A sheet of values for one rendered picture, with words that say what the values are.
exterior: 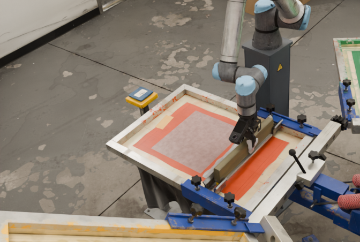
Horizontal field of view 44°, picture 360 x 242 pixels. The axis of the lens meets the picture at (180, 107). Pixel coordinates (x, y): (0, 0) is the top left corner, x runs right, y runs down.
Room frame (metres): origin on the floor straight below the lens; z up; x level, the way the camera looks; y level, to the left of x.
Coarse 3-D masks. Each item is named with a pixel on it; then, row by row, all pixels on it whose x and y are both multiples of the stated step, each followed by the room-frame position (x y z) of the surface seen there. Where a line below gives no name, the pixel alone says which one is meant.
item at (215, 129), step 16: (176, 112) 1.83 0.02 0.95; (192, 112) 1.81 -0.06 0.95; (208, 112) 1.79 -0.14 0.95; (176, 128) 1.70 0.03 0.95; (192, 128) 1.68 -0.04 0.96; (208, 128) 1.66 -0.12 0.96; (224, 128) 1.64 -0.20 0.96; (224, 144) 1.53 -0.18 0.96; (272, 144) 1.48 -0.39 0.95; (256, 160) 1.40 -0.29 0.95; (272, 160) 1.38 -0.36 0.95
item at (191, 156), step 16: (160, 128) 1.72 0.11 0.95; (144, 144) 1.62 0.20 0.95; (160, 144) 1.61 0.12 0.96; (176, 144) 1.59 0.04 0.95; (192, 144) 1.57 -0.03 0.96; (208, 144) 1.55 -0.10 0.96; (176, 160) 1.48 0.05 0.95; (192, 160) 1.46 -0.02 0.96; (208, 160) 1.45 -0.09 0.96; (240, 176) 1.32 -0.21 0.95; (256, 176) 1.30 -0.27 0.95; (224, 192) 1.24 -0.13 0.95; (240, 192) 1.23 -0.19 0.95
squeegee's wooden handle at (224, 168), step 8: (264, 120) 1.53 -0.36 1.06; (272, 120) 1.53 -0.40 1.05; (264, 128) 1.48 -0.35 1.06; (256, 136) 1.44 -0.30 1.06; (264, 136) 1.48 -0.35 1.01; (240, 144) 1.39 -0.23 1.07; (232, 152) 1.35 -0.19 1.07; (240, 152) 1.35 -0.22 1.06; (248, 152) 1.39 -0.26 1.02; (224, 160) 1.31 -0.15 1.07; (232, 160) 1.32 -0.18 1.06; (240, 160) 1.35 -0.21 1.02; (216, 168) 1.27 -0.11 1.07; (224, 168) 1.28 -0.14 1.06; (232, 168) 1.31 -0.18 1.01; (216, 176) 1.26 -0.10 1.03; (224, 176) 1.27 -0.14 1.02
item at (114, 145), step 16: (176, 96) 1.93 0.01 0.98; (192, 96) 1.95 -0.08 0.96; (208, 96) 1.88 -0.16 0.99; (160, 112) 1.84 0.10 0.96; (128, 128) 1.72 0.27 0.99; (288, 128) 1.54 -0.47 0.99; (112, 144) 1.62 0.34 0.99; (304, 144) 1.41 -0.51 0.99; (128, 160) 1.52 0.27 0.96; (144, 160) 1.47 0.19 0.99; (288, 160) 1.33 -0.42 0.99; (160, 176) 1.38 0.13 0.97; (176, 176) 1.34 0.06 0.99; (272, 176) 1.26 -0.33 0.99; (256, 192) 1.19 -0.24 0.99
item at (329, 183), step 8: (320, 176) 1.17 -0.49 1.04; (328, 176) 1.16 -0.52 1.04; (312, 184) 1.15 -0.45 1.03; (320, 184) 1.13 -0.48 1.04; (328, 184) 1.12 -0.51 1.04; (336, 184) 1.12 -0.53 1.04; (344, 184) 1.11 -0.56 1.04; (328, 192) 1.10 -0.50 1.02; (336, 192) 1.08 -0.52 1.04; (344, 192) 1.08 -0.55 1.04; (336, 200) 1.08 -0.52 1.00
